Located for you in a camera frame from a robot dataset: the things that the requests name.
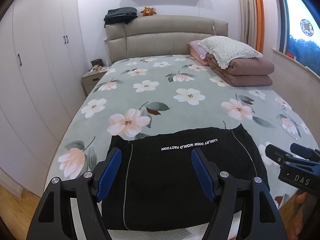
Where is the black hooded coat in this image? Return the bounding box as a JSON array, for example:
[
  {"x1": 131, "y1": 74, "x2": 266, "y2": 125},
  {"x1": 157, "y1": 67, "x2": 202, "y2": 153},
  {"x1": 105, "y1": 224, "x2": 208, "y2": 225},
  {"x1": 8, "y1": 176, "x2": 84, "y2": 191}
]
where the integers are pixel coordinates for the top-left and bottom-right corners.
[{"x1": 102, "y1": 126, "x2": 268, "y2": 231}]

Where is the right hand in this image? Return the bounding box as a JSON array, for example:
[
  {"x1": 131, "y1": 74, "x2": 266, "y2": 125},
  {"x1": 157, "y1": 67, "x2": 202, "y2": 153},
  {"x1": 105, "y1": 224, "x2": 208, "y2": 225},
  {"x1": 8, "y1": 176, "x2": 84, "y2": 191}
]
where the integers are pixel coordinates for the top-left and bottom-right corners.
[{"x1": 287, "y1": 192, "x2": 317, "y2": 239}]

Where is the folded mauve quilt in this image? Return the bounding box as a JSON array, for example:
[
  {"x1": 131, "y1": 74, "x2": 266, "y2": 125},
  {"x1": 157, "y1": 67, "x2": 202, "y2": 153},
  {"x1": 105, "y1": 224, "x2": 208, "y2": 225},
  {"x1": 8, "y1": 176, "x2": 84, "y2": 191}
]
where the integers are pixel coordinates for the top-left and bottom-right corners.
[{"x1": 206, "y1": 54, "x2": 274, "y2": 87}]

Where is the beige bedside table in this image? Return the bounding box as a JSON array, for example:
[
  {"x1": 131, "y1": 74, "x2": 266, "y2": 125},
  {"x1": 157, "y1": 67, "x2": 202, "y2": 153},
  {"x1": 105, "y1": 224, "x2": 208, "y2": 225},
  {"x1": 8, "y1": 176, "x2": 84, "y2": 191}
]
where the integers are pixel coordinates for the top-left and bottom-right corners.
[{"x1": 81, "y1": 67, "x2": 109, "y2": 96}]

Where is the white wardrobe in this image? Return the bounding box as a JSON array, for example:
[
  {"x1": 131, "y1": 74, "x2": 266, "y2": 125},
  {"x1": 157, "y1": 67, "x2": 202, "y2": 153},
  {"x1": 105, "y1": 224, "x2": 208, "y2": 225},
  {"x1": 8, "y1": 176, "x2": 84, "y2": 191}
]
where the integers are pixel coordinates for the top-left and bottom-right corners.
[{"x1": 1, "y1": 0, "x2": 88, "y2": 195}]

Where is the white dotted pillow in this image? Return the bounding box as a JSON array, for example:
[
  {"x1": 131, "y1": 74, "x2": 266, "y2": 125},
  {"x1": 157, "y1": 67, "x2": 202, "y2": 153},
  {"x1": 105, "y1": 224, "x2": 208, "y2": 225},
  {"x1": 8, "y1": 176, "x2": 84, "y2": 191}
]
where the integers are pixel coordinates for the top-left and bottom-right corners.
[{"x1": 198, "y1": 36, "x2": 263, "y2": 69}]

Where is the floral green bed cover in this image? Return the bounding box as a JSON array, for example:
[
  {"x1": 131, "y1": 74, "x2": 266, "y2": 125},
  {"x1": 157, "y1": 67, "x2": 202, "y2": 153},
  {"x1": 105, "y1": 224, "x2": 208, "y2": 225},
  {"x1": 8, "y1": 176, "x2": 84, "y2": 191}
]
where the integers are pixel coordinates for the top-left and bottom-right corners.
[{"x1": 45, "y1": 55, "x2": 317, "y2": 207}]

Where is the pink pillow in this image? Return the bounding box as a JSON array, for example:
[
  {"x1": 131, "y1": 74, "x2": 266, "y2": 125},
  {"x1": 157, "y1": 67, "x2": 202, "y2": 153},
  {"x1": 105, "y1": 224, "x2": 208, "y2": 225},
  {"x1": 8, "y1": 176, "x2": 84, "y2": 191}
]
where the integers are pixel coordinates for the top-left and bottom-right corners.
[{"x1": 188, "y1": 40, "x2": 209, "y2": 66}]

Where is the dark box on nightstand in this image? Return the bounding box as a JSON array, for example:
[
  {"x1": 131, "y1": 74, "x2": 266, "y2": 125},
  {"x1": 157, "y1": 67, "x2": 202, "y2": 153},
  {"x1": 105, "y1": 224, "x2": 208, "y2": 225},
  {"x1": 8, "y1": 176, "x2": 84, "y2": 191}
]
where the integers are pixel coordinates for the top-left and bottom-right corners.
[{"x1": 91, "y1": 59, "x2": 104, "y2": 67}]

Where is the beige and orange curtain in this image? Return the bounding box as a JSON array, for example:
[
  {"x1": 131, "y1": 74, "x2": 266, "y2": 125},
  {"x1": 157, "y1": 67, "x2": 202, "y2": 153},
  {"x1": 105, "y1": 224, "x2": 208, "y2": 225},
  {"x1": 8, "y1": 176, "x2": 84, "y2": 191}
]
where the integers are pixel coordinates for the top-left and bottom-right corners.
[{"x1": 239, "y1": 0, "x2": 265, "y2": 53}]

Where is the beige upholstered headboard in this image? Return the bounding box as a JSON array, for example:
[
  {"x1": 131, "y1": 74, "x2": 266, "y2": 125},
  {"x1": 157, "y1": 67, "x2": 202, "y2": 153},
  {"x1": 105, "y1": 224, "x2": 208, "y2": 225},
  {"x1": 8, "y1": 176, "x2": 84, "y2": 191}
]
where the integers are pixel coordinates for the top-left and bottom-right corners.
[{"x1": 105, "y1": 15, "x2": 228, "y2": 63}]

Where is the dark green folded blanket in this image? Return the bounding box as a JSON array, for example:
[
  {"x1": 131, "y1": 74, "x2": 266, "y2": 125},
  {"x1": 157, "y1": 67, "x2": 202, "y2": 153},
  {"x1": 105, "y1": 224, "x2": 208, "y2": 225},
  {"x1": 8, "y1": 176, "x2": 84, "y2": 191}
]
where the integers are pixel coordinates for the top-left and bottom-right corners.
[{"x1": 104, "y1": 7, "x2": 138, "y2": 27}]

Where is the orange plush toy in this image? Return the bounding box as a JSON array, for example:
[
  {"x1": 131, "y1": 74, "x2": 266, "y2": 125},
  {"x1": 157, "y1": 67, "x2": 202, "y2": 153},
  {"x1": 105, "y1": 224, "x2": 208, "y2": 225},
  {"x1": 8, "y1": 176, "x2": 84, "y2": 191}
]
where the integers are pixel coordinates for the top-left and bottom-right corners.
[{"x1": 140, "y1": 7, "x2": 157, "y2": 17}]

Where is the window with dark frame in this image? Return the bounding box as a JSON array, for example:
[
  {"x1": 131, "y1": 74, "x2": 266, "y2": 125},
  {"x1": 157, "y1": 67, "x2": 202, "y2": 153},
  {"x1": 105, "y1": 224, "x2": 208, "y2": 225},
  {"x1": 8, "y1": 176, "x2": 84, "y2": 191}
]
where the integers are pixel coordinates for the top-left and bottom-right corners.
[{"x1": 277, "y1": 0, "x2": 319, "y2": 75}]

